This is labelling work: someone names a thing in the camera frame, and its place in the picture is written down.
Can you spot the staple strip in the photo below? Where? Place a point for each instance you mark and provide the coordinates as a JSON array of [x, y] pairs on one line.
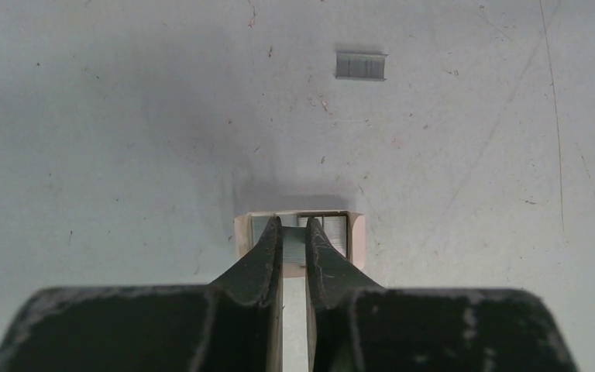
[[362, 66], [293, 239]]

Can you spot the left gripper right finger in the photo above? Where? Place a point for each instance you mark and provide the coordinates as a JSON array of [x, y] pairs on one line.
[[355, 324]]

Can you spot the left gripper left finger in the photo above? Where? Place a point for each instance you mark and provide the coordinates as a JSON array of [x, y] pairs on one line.
[[231, 324]]

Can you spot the staple tray box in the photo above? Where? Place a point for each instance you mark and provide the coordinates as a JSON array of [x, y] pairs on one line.
[[345, 230]]

